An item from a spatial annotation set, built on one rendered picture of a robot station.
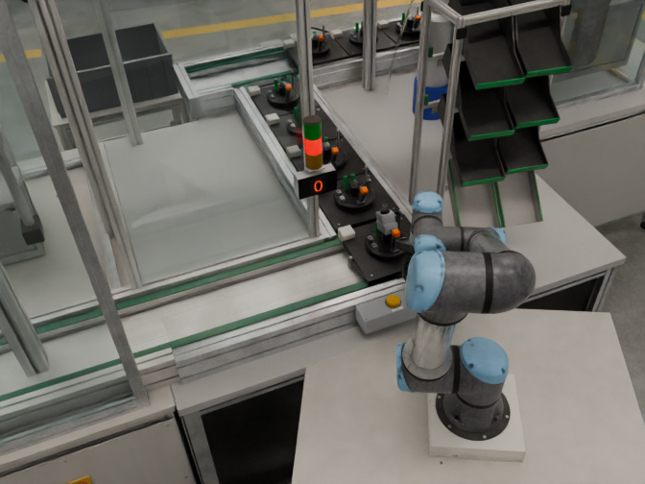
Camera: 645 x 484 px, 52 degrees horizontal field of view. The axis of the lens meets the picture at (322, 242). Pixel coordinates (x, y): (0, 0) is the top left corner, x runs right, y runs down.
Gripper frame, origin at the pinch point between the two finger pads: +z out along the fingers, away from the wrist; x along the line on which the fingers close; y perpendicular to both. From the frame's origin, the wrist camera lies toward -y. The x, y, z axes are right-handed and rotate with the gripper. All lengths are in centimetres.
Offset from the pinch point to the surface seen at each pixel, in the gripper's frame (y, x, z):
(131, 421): 3, -86, 13
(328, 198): -51, -6, 2
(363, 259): -18.7, -8.1, 1.8
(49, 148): 0, -82, -72
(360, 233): -30.0, -4.0, 1.7
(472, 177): -16.3, 26.0, -21.3
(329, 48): -151, 35, 0
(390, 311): 2.8, -9.4, 2.8
